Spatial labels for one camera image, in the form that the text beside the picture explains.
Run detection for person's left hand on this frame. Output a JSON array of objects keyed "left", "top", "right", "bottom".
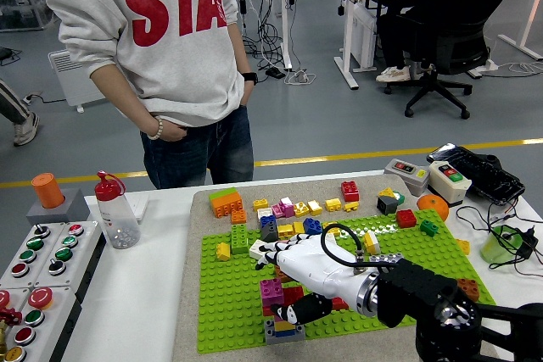
[{"left": 239, "top": 81, "right": 256, "bottom": 108}]

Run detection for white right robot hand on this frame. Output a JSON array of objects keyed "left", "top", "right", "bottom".
[{"left": 254, "top": 234, "right": 381, "bottom": 324}]

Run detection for person's right hand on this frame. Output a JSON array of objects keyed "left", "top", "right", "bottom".
[{"left": 157, "top": 118, "right": 188, "bottom": 143}]

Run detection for pink square brick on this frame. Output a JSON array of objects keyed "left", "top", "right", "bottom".
[{"left": 259, "top": 278, "right": 285, "bottom": 308}]

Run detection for large red brick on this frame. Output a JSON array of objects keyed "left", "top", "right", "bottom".
[{"left": 261, "top": 286, "right": 305, "bottom": 317}]

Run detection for dark grey sloped brick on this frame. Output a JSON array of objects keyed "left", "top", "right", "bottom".
[{"left": 260, "top": 222, "right": 280, "bottom": 244}]

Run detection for white and yellow brick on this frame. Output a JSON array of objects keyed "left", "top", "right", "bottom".
[{"left": 363, "top": 231, "right": 382, "bottom": 255}]

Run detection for white square brick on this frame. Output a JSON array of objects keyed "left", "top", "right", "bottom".
[{"left": 248, "top": 239, "right": 272, "bottom": 259}]

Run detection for pink and white brick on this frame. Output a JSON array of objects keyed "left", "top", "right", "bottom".
[{"left": 278, "top": 196, "right": 296, "bottom": 218}]

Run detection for long grey brick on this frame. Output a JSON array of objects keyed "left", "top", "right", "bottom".
[{"left": 368, "top": 253, "right": 405, "bottom": 264}]

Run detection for grey base brick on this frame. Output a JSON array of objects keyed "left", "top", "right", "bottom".
[{"left": 262, "top": 317, "right": 306, "bottom": 345}]

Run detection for lime green flat brick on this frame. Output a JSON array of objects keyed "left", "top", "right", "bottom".
[{"left": 208, "top": 187, "right": 238, "bottom": 201}]

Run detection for tall green brick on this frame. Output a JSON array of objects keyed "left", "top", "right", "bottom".
[{"left": 230, "top": 223, "right": 250, "bottom": 255}]

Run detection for green studded baseplate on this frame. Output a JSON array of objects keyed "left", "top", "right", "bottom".
[{"left": 195, "top": 208, "right": 500, "bottom": 354}]

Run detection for large orange brick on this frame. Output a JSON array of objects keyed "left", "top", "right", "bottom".
[{"left": 210, "top": 192, "right": 246, "bottom": 219}]

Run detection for clear bottle red cap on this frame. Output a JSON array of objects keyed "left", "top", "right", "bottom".
[{"left": 93, "top": 170, "right": 142, "bottom": 251}]

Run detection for white panel heater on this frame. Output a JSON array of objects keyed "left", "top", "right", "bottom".
[{"left": 48, "top": 48, "right": 107, "bottom": 114}]

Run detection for grey block holder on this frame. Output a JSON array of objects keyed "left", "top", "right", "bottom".
[{"left": 25, "top": 187, "right": 91, "bottom": 227}]

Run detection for white computer case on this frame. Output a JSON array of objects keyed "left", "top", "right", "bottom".
[{"left": 350, "top": 1, "right": 378, "bottom": 70}]

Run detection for orange fruit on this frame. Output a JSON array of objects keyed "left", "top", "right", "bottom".
[{"left": 415, "top": 193, "right": 450, "bottom": 222}]

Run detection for grey-brown table mat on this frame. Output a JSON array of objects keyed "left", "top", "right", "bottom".
[{"left": 171, "top": 170, "right": 502, "bottom": 362}]

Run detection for orange cylinder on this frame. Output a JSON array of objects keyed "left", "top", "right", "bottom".
[{"left": 31, "top": 172, "right": 65, "bottom": 210}]

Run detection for floor socket box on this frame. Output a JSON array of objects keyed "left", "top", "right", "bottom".
[{"left": 16, "top": 91, "right": 43, "bottom": 108}]

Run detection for white push-button box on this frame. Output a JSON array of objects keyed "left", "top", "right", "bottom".
[
  {"left": 8, "top": 285, "right": 84, "bottom": 362},
  {"left": 0, "top": 287, "right": 31, "bottom": 362},
  {"left": 32, "top": 220, "right": 106, "bottom": 308},
  {"left": 0, "top": 220, "right": 67, "bottom": 291}
]

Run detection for green plastic cup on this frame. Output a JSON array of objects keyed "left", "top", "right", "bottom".
[{"left": 479, "top": 225, "right": 525, "bottom": 265}]

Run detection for clear storage crate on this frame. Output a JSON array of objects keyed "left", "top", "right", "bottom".
[{"left": 0, "top": 0, "right": 54, "bottom": 33}]

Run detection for black office chair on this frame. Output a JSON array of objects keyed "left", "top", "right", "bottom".
[{"left": 381, "top": 0, "right": 525, "bottom": 120}]

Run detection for bead bracelet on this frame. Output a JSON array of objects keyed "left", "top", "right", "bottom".
[{"left": 147, "top": 114, "right": 165, "bottom": 141}]

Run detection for tangled black cables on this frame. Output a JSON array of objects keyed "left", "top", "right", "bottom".
[{"left": 237, "top": 0, "right": 298, "bottom": 83}]

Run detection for white wall switch plate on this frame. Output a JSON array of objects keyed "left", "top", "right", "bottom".
[{"left": 126, "top": 192, "right": 150, "bottom": 223}]

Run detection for grey switch box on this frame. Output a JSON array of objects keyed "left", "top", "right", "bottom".
[{"left": 383, "top": 157, "right": 431, "bottom": 197}]

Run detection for white switch box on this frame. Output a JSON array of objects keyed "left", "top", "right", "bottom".
[{"left": 426, "top": 159, "right": 473, "bottom": 207}]

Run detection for black floor cable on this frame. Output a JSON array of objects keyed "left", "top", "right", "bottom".
[{"left": 0, "top": 46, "right": 22, "bottom": 67}]

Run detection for black plug with cord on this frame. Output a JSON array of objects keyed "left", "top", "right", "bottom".
[{"left": 456, "top": 198, "right": 543, "bottom": 281}]

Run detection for red valve handle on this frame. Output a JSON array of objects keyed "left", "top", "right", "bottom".
[{"left": 0, "top": 309, "right": 23, "bottom": 328}]

